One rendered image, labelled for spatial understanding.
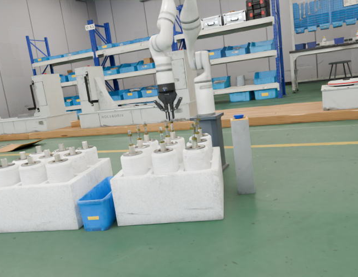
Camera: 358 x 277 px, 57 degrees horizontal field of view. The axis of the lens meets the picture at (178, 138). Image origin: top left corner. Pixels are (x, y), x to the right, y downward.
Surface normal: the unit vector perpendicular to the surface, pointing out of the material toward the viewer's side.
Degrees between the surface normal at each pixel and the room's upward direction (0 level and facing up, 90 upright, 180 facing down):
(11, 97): 90
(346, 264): 0
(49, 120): 90
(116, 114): 90
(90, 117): 90
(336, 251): 0
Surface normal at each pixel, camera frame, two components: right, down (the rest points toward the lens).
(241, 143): -0.14, 0.19
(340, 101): -0.40, 0.21
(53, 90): 0.91, -0.04
